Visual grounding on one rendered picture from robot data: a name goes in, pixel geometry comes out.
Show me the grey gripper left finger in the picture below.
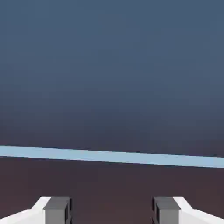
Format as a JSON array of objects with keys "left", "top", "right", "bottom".
[{"left": 0, "top": 196, "right": 73, "bottom": 224}]

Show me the dark blue cabinet door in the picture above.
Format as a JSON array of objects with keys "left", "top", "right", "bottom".
[{"left": 0, "top": 0, "right": 224, "bottom": 158}]

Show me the blue painted cabinet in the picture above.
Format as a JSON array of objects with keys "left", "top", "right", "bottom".
[{"left": 0, "top": 0, "right": 224, "bottom": 169}]

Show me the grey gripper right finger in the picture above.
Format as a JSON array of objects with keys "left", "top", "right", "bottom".
[{"left": 151, "top": 196, "right": 224, "bottom": 224}]

